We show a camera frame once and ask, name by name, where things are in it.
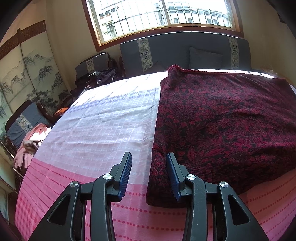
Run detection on pile of dark clothes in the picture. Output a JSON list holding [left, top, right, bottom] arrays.
[[70, 68, 123, 98]]

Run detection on grey armchair with dark clothes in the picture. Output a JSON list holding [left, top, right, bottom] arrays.
[[75, 52, 118, 81]]

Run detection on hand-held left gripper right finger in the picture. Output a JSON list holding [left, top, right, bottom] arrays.
[[166, 152, 270, 241]]

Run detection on grey sofa with patterned strips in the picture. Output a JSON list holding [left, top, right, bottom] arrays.
[[119, 31, 252, 78]]

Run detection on pink clothes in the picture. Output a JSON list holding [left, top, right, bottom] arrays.
[[14, 123, 52, 171]]

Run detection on grey armchair with pink clothes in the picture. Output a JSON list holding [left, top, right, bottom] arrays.
[[5, 100, 53, 151]]

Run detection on orange cloth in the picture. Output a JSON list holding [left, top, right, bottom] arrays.
[[53, 107, 70, 117]]

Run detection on dark red patterned sweater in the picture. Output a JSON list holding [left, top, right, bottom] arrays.
[[146, 64, 296, 208]]

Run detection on wooden framed window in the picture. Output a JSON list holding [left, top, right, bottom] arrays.
[[81, 0, 244, 52]]

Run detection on large grey cushion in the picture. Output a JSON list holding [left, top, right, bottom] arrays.
[[188, 46, 223, 69]]

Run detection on pink checked blanket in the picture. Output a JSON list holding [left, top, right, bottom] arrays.
[[15, 70, 296, 241]]

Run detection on painted folding screen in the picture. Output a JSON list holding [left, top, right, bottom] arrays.
[[0, 20, 70, 139]]

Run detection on small grey cushion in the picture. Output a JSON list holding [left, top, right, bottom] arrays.
[[148, 61, 167, 73]]

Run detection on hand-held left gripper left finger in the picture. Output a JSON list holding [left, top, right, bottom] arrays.
[[28, 152, 133, 241]]

